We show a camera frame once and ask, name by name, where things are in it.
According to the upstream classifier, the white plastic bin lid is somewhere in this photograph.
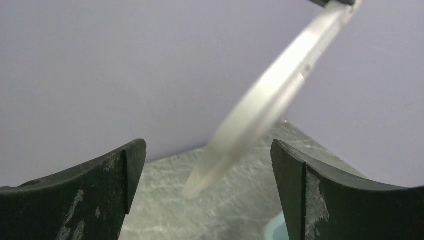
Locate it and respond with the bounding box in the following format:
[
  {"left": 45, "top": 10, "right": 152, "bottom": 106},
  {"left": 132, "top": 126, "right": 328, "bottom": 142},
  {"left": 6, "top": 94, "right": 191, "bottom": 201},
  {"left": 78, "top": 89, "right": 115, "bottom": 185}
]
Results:
[{"left": 182, "top": 0, "right": 362, "bottom": 199}]

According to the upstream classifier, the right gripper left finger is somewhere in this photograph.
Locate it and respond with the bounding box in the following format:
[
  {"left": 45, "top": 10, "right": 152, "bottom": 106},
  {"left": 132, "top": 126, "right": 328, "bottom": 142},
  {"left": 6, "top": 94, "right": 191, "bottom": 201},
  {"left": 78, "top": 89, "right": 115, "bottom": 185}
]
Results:
[{"left": 0, "top": 139, "right": 147, "bottom": 240}]

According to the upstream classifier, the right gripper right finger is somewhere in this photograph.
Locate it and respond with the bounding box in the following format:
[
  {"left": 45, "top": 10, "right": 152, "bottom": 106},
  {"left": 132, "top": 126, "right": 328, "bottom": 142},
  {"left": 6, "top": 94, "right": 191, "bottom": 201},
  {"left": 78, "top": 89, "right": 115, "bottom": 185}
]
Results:
[{"left": 270, "top": 140, "right": 424, "bottom": 240}]

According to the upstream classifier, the mint green plastic bin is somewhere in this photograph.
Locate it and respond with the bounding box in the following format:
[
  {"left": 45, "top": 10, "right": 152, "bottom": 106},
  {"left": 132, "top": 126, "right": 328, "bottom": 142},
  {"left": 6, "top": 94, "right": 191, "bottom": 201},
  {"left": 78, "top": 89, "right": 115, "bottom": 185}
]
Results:
[{"left": 263, "top": 212, "right": 290, "bottom": 240}]

